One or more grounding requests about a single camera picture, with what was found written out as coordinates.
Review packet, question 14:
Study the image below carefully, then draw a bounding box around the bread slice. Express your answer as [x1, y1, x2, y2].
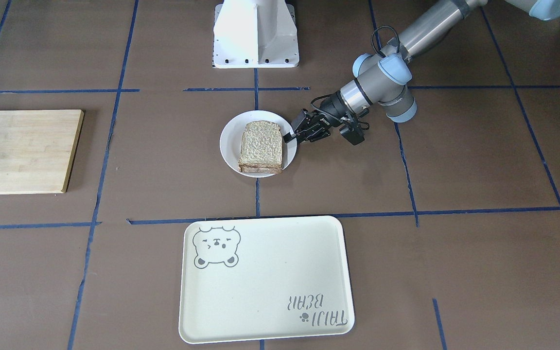
[238, 121, 283, 166]
[238, 164, 283, 175]

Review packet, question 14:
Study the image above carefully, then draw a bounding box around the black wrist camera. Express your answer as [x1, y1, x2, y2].
[339, 118, 365, 145]

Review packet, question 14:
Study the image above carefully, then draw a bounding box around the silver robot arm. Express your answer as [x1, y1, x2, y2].
[283, 0, 487, 145]

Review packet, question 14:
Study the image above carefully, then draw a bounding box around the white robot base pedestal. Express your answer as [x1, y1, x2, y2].
[212, 0, 300, 69]

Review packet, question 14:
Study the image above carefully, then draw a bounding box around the cream bear serving tray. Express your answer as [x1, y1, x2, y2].
[178, 216, 355, 344]

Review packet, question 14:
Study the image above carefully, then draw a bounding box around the wooden cutting board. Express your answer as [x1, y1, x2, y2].
[0, 109, 84, 194]

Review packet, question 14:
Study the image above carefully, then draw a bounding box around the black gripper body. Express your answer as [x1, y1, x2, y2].
[304, 92, 353, 142]

